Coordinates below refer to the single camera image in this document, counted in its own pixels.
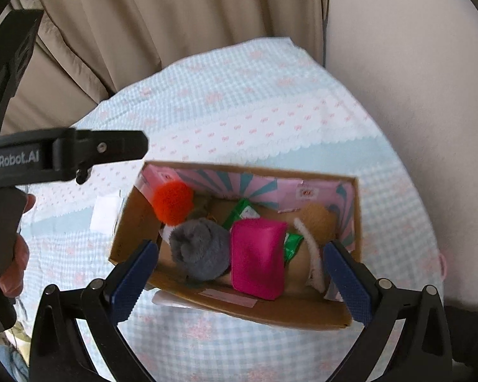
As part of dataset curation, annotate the dark grey plush ball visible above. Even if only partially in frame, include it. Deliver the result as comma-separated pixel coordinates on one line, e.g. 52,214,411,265
168,218,232,284

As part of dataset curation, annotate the cardboard box with pink lining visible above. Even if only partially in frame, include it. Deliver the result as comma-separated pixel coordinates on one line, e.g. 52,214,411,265
108,161,361,332

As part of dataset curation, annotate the pink fabric pouch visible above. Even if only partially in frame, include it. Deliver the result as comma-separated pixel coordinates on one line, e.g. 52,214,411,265
229,219,288,300

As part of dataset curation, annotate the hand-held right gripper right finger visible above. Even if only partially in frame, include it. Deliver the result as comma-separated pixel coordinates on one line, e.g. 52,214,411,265
322,241,453,382

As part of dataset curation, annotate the brown plush toy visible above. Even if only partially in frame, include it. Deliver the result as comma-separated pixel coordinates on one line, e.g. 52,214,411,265
293,203,339,291

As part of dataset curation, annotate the light blue checked bed sheet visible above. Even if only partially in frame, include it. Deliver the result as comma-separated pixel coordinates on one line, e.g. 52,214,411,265
0,38,447,382

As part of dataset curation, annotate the person's left hand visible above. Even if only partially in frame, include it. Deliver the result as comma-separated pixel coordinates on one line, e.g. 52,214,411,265
0,194,36,297

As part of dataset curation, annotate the small olive plush piece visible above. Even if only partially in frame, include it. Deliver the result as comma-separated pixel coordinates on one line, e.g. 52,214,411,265
191,195,214,223

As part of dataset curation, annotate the beige curtain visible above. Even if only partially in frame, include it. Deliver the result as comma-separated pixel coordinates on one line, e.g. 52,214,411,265
0,0,329,136

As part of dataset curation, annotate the white paper sheet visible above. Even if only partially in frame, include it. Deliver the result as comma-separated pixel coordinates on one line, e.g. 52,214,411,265
92,196,122,231

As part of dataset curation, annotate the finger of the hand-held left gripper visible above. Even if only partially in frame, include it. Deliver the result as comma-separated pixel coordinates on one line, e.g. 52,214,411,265
53,126,149,185

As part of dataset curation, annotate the green snack packet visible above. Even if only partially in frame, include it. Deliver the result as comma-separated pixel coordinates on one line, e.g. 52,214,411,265
223,198,305,263

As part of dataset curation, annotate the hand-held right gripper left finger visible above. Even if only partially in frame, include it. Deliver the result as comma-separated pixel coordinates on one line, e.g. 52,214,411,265
30,239,160,382

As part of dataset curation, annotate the orange pom-pom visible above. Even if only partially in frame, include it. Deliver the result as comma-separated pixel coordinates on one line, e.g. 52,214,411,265
151,180,195,225

